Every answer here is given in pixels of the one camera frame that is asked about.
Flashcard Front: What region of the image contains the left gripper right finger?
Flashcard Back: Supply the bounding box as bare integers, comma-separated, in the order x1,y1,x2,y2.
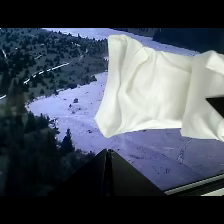
106,148,166,197

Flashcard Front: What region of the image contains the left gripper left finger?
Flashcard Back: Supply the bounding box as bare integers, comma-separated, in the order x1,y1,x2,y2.
49,148,109,197

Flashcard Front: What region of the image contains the silver frame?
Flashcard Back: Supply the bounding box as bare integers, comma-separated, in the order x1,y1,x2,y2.
164,173,224,197

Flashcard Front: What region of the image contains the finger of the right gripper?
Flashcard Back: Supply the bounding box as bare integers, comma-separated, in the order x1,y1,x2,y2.
205,95,224,120

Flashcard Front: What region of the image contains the white T-shirt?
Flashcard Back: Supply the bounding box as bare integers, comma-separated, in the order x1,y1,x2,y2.
94,33,224,143

